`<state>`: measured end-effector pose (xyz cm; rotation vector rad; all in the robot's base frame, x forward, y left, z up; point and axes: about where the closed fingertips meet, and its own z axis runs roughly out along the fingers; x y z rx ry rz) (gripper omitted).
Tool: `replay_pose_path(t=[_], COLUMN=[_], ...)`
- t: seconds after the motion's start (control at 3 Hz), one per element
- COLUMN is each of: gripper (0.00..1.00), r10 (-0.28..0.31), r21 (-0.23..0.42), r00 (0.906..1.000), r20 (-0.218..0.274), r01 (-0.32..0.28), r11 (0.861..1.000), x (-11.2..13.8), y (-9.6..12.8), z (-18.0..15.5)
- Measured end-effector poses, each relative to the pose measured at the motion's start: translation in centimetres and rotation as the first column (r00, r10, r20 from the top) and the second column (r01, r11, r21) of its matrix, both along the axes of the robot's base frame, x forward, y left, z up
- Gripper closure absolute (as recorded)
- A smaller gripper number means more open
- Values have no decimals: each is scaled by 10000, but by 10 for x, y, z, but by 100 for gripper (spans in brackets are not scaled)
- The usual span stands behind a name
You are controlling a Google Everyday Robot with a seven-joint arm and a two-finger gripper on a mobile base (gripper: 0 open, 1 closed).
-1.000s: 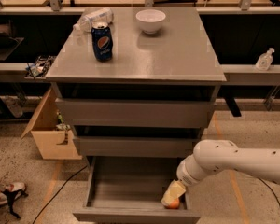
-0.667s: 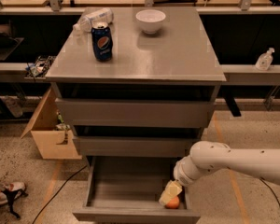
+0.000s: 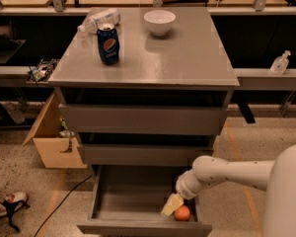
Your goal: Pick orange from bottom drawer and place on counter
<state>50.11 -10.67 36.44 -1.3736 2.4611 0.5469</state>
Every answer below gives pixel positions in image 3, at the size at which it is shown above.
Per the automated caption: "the grey middle drawer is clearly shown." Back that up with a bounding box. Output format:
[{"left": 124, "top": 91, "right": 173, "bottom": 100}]
[{"left": 77, "top": 144, "right": 213, "bottom": 166}]

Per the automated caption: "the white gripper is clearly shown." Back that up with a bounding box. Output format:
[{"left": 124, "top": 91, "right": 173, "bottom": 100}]
[{"left": 161, "top": 170, "right": 203, "bottom": 216}]

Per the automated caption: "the black tripod stand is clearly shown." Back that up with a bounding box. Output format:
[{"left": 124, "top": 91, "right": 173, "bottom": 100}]
[{"left": 0, "top": 194, "right": 30, "bottom": 232}]

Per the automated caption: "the cardboard box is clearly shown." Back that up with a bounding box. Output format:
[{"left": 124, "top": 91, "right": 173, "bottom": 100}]
[{"left": 23, "top": 93, "right": 86, "bottom": 169}]

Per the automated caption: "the blue Pepsi can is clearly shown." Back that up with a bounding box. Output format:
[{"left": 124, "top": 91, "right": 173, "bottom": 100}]
[{"left": 97, "top": 23, "right": 119, "bottom": 65}]

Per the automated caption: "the white orange sneaker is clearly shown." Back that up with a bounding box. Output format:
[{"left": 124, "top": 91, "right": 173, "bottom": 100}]
[{"left": 0, "top": 192, "right": 28, "bottom": 218}]

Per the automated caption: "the hand sanitizer pump bottle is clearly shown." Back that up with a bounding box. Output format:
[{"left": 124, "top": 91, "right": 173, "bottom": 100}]
[{"left": 270, "top": 50, "right": 291, "bottom": 75}]

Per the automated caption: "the black floor cable left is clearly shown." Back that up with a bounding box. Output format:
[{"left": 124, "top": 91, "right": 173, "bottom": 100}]
[{"left": 34, "top": 174, "right": 94, "bottom": 237}]

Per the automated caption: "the grey drawer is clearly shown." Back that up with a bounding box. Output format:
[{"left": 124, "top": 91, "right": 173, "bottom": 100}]
[
  {"left": 77, "top": 144, "right": 213, "bottom": 166},
  {"left": 59, "top": 104, "right": 227, "bottom": 135},
  {"left": 77, "top": 166, "right": 212, "bottom": 237}
]

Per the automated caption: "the orange fruit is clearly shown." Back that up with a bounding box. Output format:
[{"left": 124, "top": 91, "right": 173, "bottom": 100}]
[{"left": 174, "top": 205, "right": 190, "bottom": 221}]

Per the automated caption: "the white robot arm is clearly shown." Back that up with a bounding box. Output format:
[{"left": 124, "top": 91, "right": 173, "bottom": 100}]
[{"left": 161, "top": 144, "right": 296, "bottom": 237}]

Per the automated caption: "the grey drawer cabinet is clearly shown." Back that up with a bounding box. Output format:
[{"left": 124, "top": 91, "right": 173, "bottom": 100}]
[{"left": 47, "top": 6, "right": 241, "bottom": 169}]

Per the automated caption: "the clutter tray on shelf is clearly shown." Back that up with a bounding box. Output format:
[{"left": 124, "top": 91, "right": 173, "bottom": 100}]
[{"left": 27, "top": 58, "right": 59, "bottom": 83}]

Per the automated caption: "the grey top drawer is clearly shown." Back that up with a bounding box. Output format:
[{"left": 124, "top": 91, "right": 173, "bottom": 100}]
[{"left": 59, "top": 104, "right": 227, "bottom": 135}]

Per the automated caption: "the grey bottom drawer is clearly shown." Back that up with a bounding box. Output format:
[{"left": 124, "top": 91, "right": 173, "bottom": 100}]
[{"left": 77, "top": 166, "right": 212, "bottom": 237}]

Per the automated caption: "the white ceramic bowl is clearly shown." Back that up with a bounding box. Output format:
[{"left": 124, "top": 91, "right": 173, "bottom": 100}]
[{"left": 144, "top": 10, "right": 176, "bottom": 36}]

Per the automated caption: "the grey long shelf bench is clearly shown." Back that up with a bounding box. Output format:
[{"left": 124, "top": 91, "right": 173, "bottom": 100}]
[{"left": 0, "top": 7, "right": 296, "bottom": 91}]

